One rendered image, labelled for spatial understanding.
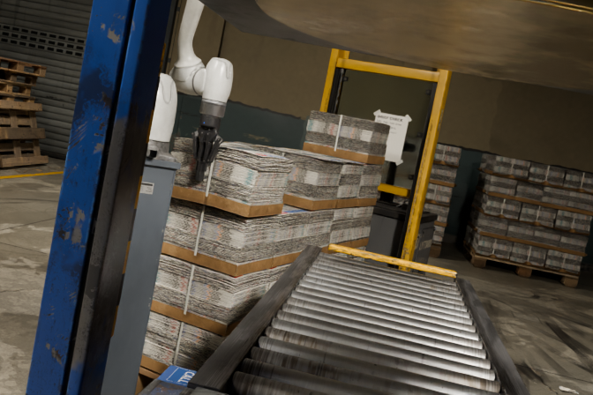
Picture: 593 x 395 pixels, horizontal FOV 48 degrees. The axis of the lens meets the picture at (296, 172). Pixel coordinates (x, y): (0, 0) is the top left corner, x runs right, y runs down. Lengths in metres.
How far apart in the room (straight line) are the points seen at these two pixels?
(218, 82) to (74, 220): 1.53
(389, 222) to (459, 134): 5.42
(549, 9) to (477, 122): 9.12
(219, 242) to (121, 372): 0.57
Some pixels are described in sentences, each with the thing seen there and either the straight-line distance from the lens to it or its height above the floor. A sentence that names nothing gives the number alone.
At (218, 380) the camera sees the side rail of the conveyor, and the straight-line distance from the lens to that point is 1.05.
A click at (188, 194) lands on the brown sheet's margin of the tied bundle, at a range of 2.53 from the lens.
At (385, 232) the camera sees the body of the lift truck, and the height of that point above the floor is 0.65.
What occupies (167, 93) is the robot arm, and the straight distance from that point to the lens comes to 2.20.
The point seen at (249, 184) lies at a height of 0.95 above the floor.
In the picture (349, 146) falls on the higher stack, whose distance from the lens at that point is 3.54.
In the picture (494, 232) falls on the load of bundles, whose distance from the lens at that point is 7.90.
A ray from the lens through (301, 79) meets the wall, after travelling 9.59.
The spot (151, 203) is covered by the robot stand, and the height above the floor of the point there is 0.86.
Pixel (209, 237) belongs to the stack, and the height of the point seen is 0.72.
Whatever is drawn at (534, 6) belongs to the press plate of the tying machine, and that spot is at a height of 1.29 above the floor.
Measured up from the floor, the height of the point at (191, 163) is 0.98.
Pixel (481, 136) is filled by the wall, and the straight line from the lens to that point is 9.52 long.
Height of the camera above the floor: 1.20
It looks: 4 degrees down
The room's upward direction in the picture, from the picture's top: 11 degrees clockwise
